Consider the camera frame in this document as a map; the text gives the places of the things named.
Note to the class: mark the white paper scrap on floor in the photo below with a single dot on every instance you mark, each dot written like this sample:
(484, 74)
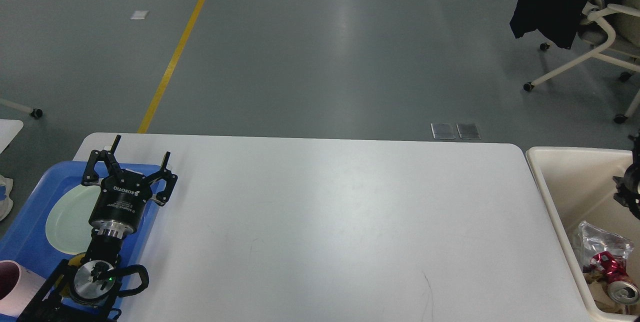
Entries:
(139, 15)

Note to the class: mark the blue plastic tray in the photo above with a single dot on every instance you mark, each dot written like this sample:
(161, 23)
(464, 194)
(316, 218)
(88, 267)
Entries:
(25, 241)

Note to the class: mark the brown paper ball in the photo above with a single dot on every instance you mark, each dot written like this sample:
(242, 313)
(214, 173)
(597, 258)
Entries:
(597, 285)

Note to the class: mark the grey white office chair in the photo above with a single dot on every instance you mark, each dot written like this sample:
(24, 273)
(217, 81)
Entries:
(612, 33)

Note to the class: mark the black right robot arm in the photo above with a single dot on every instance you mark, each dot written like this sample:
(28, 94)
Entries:
(635, 152)

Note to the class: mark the grey floor plate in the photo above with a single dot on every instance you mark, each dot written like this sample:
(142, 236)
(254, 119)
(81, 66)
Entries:
(443, 131)
(468, 131)

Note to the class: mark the teal mug yellow inside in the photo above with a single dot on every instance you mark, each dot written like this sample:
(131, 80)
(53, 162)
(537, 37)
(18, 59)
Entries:
(77, 260)

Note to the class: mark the beige plastic bin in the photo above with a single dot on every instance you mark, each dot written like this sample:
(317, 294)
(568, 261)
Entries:
(576, 184)

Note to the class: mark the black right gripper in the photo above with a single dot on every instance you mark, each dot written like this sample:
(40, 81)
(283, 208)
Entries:
(627, 190)

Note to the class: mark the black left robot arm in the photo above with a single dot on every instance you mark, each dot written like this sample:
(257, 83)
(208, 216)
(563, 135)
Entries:
(87, 292)

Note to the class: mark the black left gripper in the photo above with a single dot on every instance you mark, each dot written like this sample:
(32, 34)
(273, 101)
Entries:
(124, 194)

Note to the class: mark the light green plate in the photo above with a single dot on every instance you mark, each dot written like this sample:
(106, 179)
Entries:
(67, 227)

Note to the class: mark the pink ribbed cup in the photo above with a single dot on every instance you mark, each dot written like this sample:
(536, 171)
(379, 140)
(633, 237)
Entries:
(18, 286)

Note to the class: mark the aluminium foil sheet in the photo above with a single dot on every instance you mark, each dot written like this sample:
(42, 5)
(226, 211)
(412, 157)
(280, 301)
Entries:
(588, 240)

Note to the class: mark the white chair at left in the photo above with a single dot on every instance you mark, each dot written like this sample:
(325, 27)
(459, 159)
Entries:
(9, 128)

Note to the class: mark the crushed red soda can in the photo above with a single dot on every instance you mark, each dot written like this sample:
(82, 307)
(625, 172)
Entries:
(604, 268)

